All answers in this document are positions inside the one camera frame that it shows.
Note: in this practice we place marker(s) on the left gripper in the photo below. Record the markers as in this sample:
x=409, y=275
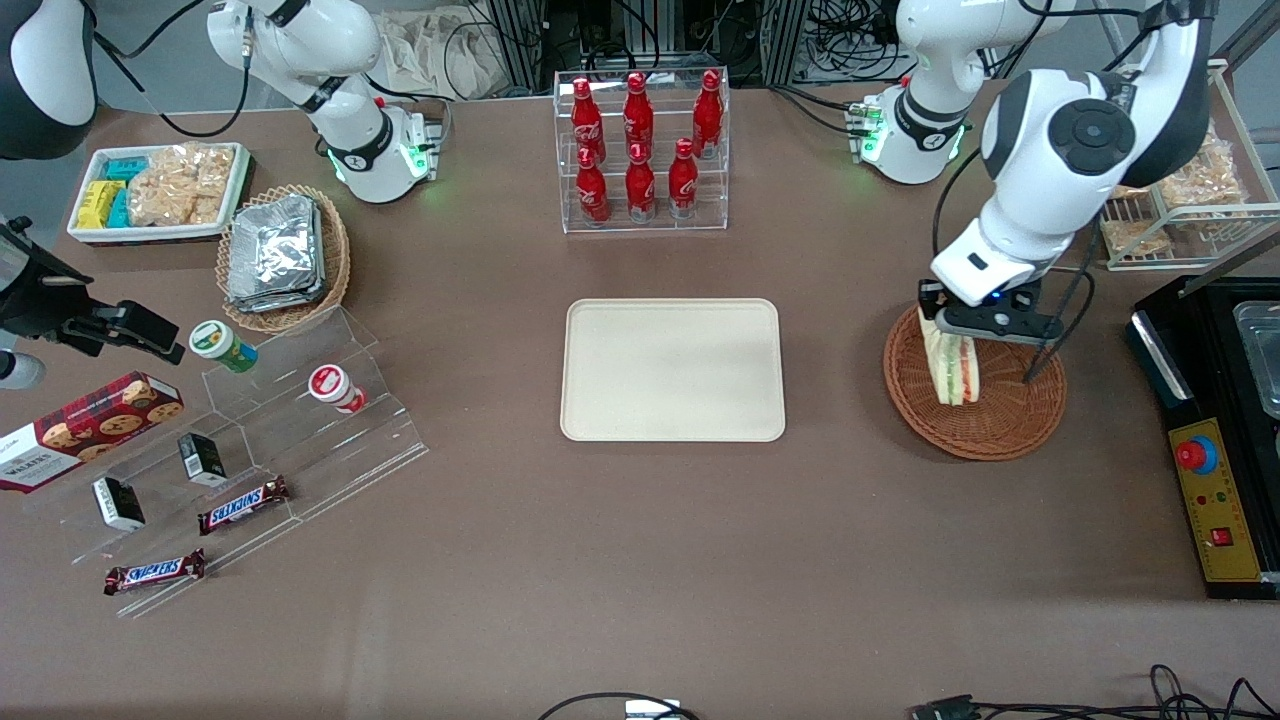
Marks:
x=929, y=296

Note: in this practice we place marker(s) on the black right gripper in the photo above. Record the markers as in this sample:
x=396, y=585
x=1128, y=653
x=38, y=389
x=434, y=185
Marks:
x=38, y=297

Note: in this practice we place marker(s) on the triangle sandwich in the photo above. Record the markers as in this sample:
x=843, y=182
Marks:
x=950, y=370

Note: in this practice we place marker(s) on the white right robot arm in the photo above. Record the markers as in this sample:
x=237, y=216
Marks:
x=352, y=150

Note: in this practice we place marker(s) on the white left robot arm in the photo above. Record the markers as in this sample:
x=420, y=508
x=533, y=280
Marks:
x=1040, y=150

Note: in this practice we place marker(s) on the white rectangular snack tray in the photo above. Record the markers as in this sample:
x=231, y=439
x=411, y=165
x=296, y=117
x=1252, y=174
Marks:
x=90, y=233

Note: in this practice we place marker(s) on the round brown wicker basket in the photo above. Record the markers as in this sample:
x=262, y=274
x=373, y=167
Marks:
x=1000, y=425

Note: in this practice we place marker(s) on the oval brown wicker basket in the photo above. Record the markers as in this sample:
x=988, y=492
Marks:
x=335, y=260

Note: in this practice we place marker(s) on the beige plastic serving tray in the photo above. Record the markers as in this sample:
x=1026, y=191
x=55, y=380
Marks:
x=672, y=370

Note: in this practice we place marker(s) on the red tartan cookie box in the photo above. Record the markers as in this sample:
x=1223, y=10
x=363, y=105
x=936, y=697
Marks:
x=90, y=430

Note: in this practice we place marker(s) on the green lidded snack cup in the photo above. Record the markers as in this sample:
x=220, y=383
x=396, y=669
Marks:
x=220, y=345

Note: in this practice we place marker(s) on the teal snack packet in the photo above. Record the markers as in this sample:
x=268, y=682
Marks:
x=119, y=210
x=127, y=168

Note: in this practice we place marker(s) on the yellow snack packet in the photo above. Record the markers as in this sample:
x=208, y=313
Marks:
x=96, y=205

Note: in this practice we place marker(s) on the small black box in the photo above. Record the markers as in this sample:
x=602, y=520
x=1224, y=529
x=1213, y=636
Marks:
x=118, y=504
x=203, y=460

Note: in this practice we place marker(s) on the clear bag of rice crackers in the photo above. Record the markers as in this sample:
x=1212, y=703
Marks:
x=180, y=185

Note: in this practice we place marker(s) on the silver foil packet stack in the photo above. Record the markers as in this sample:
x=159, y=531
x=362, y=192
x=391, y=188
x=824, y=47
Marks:
x=275, y=255

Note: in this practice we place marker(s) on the wrapped bread pack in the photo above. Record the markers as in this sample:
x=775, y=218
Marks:
x=1135, y=238
x=1205, y=180
x=1130, y=192

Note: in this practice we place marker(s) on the brown Snickers bar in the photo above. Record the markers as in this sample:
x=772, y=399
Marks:
x=155, y=572
x=243, y=506

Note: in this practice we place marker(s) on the black machine housing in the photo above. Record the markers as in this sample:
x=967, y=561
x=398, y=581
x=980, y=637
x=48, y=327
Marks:
x=1165, y=370

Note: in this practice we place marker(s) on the clear acrylic step stand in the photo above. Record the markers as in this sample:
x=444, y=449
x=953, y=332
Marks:
x=300, y=450

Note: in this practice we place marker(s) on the red lidded snack cup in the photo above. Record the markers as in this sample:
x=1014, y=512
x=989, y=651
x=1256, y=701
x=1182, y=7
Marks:
x=335, y=388

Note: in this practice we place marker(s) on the red emergency stop button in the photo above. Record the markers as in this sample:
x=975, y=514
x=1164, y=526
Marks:
x=1193, y=455

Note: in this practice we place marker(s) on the red cola bottle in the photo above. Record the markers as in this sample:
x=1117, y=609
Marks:
x=708, y=115
x=638, y=115
x=683, y=185
x=586, y=120
x=593, y=195
x=641, y=190

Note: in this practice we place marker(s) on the yellow control panel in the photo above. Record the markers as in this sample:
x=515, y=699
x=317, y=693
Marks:
x=1215, y=500

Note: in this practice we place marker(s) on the clear acrylic bottle rack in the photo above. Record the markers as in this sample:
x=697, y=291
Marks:
x=645, y=225

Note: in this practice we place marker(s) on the beige cloth bag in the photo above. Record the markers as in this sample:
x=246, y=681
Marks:
x=440, y=55

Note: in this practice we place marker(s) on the small white device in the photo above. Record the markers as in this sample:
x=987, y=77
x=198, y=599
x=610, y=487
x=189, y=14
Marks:
x=652, y=710

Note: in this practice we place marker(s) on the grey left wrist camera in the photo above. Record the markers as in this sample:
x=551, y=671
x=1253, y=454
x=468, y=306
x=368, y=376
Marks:
x=1025, y=328

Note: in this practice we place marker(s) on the aluminium equipment frame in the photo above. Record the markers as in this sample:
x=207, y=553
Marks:
x=780, y=40

